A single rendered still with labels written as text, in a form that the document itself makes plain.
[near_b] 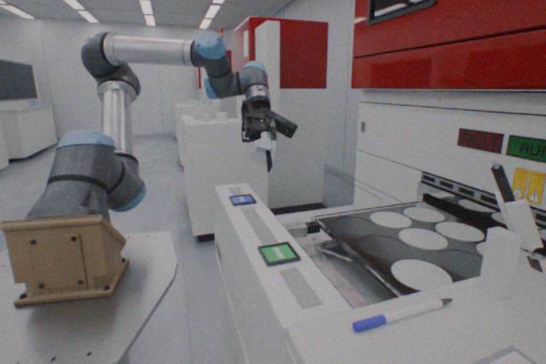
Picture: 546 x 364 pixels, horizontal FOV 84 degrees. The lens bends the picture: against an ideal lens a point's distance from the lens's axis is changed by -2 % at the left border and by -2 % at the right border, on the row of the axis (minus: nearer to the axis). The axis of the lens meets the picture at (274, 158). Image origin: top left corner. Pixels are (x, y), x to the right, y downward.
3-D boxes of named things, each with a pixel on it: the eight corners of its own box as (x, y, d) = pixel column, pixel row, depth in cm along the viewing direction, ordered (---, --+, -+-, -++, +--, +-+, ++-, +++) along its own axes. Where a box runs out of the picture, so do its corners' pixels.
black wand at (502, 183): (496, 167, 34) (504, 159, 34) (485, 164, 36) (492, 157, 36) (539, 275, 42) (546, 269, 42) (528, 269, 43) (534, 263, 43)
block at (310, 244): (316, 245, 69) (316, 234, 68) (322, 253, 66) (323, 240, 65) (282, 251, 66) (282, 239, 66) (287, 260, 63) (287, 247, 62)
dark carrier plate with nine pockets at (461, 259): (424, 204, 90) (424, 202, 89) (564, 268, 58) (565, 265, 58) (318, 220, 79) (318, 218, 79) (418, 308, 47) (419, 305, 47)
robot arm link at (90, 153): (31, 179, 63) (48, 126, 69) (75, 203, 74) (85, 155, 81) (87, 170, 62) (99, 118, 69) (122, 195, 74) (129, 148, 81)
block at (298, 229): (301, 231, 76) (301, 219, 75) (307, 237, 73) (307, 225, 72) (270, 235, 74) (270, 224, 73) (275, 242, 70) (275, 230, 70)
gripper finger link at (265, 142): (255, 161, 77) (251, 136, 83) (277, 162, 79) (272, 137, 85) (257, 153, 75) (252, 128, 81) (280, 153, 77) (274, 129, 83)
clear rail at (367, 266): (315, 220, 80) (315, 215, 80) (425, 319, 46) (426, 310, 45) (310, 220, 80) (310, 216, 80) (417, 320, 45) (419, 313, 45)
